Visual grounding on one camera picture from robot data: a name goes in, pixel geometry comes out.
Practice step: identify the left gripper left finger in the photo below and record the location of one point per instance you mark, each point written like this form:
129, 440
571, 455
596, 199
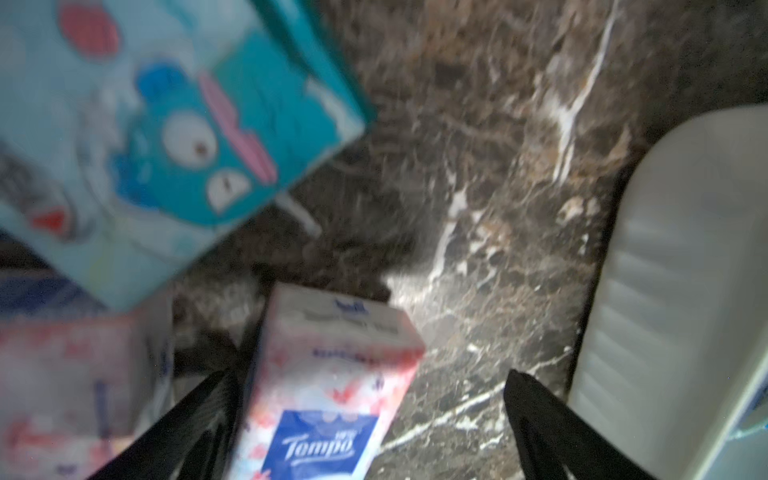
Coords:
192, 441

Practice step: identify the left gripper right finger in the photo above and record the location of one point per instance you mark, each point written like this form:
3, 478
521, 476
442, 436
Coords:
555, 443

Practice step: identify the pink Tempo tissue pack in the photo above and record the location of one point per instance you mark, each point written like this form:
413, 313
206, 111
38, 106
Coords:
329, 374
79, 382

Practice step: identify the white plastic storage box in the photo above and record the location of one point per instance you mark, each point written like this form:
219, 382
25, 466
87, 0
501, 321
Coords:
672, 370

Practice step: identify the teal bear tissue pack back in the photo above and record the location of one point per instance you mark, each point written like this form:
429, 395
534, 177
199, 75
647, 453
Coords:
136, 135

